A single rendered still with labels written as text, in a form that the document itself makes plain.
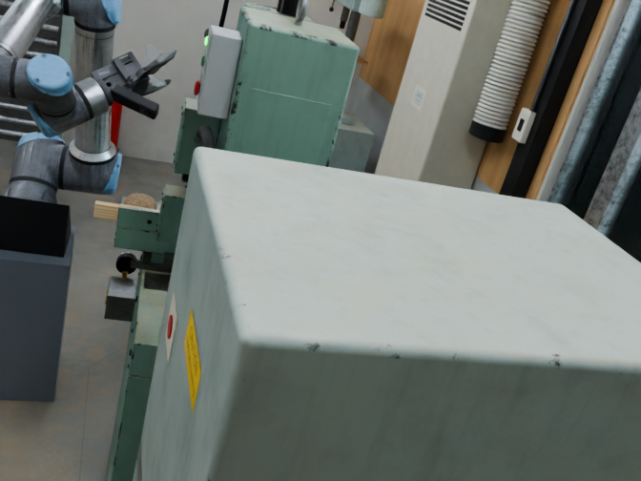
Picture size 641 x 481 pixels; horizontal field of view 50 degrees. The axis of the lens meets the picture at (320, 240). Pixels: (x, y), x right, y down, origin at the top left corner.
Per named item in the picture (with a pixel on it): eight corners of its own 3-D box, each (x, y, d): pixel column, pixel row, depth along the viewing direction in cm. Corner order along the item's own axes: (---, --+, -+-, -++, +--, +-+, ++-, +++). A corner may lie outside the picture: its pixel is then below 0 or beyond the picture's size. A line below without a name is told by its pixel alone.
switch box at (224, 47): (224, 107, 147) (239, 31, 141) (227, 120, 138) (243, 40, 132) (196, 101, 145) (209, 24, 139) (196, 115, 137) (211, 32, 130)
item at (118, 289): (134, 301, 216) (137, 278, 213) (132, 322, 206) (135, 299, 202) (106, 297, 214) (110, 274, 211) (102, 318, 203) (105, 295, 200)
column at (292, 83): (270, 306, 181) (341, 29, 153) (280, 356, 162) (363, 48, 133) (183, 296, 175) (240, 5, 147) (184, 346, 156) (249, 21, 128)
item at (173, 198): (195, 234, 172) (203, 190, 167) (195, 246, 166) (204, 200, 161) (155, 228, 169) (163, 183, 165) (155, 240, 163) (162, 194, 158)
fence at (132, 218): (336, 257, 195) (341, 239, 193) (338, 259, 194) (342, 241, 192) (116, 224, 180) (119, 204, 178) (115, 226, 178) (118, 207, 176)
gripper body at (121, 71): (134, 49, 171) (89, 69, 166) (153, 76, 170) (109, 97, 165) (132, 65, 178) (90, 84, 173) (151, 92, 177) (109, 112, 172)
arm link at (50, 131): (43, 126, 157) (48, 148, 166) (93, 103, 162) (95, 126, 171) (21, 95, 158) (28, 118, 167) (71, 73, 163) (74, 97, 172)
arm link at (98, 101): (93, 107, 163) (93, 125, 171) (112, 98, 165) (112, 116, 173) (72, 76, 163) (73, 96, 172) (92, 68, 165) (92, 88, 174)
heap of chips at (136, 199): (156, 201, 199) (158, 190, 197) (155, 222, 186) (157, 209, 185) (124, 197, 196) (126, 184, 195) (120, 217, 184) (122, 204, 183)
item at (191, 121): (208, 165, 163) (220, 103, 157) (210, 179, 155) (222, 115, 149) (172, 158, 160) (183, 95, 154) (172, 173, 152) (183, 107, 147)
